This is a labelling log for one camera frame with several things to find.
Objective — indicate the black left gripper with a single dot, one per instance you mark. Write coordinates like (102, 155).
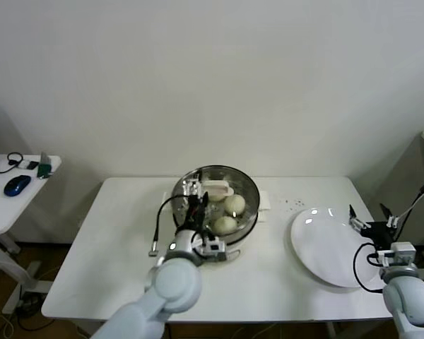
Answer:
(195, 215)

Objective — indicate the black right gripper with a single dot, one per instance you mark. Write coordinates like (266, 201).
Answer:
(381, 233)

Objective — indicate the round glass pot lid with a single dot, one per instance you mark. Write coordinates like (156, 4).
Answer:
(215, 187)

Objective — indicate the white steamed baozi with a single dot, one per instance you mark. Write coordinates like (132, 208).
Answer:
(235, 205)
(217, 198)
(225, 225)

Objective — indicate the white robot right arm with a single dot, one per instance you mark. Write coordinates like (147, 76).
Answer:
(406, 296)

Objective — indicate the stainless steel steamer basket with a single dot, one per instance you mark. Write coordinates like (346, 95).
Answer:
(251, 220)

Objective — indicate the steel steamer pot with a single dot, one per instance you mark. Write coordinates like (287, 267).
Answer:
(240, 243)

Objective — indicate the large white plate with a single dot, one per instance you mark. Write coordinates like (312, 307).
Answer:
(321, 247)

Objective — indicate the small black device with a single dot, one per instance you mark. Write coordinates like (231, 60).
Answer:
(32, 165)

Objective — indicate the small white adapter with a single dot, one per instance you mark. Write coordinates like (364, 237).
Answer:
(23, 164)

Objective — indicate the blue computer mouse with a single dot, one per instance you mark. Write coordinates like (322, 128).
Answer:
(17, 186)

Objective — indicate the white side desk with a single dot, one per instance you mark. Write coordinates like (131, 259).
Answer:
(7, 219)

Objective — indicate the floor power strip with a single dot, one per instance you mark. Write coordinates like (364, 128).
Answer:
(32, 299)

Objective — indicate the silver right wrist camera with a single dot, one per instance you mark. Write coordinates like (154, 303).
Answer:
(404, 250)

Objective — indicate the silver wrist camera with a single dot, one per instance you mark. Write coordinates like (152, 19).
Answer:
(404, 250)
(212, 247)

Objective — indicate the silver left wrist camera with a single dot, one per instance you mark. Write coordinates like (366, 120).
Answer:
(212, 247)

